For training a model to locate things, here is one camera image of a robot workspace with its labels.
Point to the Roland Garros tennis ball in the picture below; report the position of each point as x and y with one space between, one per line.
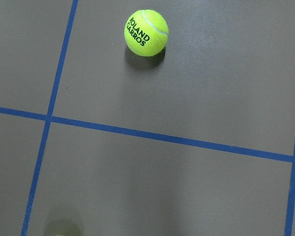
146 33

